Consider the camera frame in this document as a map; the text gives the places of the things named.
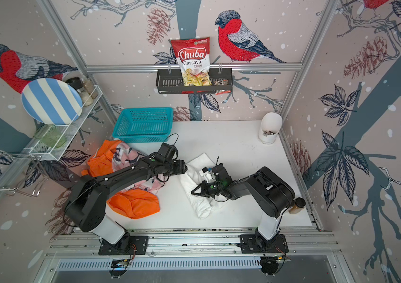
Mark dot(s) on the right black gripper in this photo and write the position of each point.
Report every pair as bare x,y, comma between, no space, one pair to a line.
203,187

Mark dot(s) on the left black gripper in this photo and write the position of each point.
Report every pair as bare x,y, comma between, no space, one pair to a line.
181,167

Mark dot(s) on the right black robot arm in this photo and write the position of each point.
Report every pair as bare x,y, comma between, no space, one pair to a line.
273,195

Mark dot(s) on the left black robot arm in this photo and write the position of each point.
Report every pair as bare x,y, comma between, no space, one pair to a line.
86,206

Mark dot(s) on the pink patterned garment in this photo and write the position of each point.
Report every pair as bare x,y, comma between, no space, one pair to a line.
124,156

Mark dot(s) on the teal plastic basket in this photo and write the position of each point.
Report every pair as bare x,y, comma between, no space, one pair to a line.
144,125

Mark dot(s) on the orange garment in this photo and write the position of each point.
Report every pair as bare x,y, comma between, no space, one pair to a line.
133,204

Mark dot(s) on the white ceramic holder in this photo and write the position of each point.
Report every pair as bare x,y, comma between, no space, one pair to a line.
270,126

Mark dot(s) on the brown lid spice bottle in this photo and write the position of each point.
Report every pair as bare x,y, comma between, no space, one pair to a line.
298,205

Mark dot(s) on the dark lid spice jar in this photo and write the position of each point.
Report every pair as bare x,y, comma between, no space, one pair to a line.
77,84

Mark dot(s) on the clear spice jar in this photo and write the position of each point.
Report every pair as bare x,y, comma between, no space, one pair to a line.
88,93

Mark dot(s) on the red Chuba chips bag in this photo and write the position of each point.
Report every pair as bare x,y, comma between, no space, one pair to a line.
193,59

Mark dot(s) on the green glass cup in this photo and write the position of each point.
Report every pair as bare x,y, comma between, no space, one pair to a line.
50,136

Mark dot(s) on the blue striped plate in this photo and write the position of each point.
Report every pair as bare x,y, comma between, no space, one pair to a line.
52,102

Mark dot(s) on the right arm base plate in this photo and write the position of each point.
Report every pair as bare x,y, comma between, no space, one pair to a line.
257,244

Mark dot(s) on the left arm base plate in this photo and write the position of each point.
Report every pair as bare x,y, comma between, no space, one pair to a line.
130,245

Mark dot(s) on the black wall shelf basket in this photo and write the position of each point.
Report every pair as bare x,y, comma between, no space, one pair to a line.
217,81

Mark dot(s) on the aluminium mounting rail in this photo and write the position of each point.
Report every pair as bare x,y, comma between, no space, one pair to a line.
166,243

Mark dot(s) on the white wire wall rack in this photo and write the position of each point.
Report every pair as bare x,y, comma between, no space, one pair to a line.
44,163

